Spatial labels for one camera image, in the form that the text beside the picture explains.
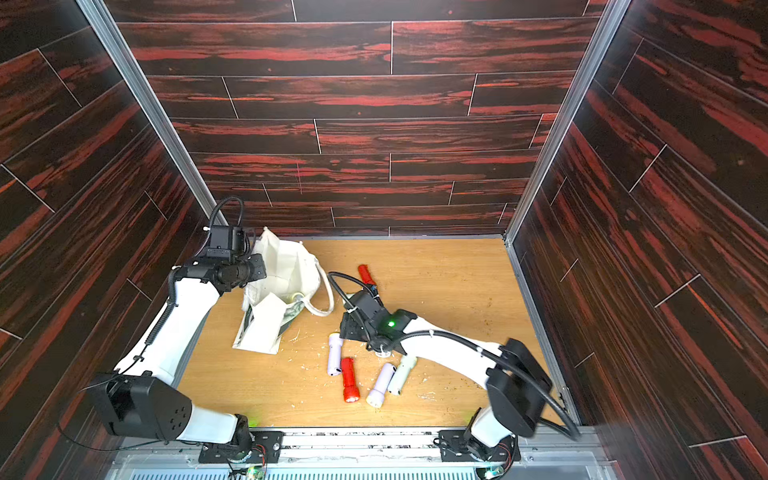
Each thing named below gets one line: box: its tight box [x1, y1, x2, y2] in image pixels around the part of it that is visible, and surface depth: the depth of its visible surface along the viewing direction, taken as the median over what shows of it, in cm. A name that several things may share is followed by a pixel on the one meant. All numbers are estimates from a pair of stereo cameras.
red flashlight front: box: [342, 357, 360, 403], surface depth 84 cm
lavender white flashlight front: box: [366, 363, 397, 409], surface depth 84 cm
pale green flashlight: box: [387, 356, 417, 396], surface depth 86 cm
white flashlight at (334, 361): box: [327, 332, 343, 376], surface depth 89 cm
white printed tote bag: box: [232, 227, 334, 354], surface depth 90 cm
